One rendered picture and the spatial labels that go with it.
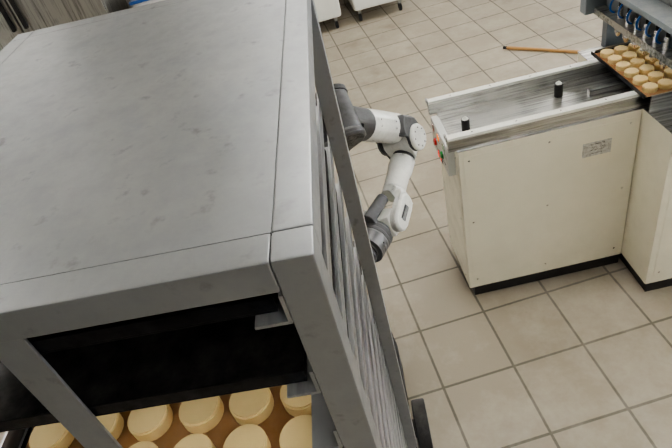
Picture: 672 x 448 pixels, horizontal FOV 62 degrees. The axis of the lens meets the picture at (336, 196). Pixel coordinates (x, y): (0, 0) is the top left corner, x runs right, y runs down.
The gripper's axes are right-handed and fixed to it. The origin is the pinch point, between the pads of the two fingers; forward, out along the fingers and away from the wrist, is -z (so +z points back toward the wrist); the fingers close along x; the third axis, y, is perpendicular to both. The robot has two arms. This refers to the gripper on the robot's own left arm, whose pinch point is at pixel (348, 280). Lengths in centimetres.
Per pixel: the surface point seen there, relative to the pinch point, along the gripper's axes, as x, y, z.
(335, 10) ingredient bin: -85, -216, 369
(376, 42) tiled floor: -104, -166, 344
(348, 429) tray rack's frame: 56, 41, -58
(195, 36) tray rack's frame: 77, 7, -26
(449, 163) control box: -28, -6, 88
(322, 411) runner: 53, 36, -56
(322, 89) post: 58, 10, -6
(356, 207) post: 30.4, 10.6, -5.0
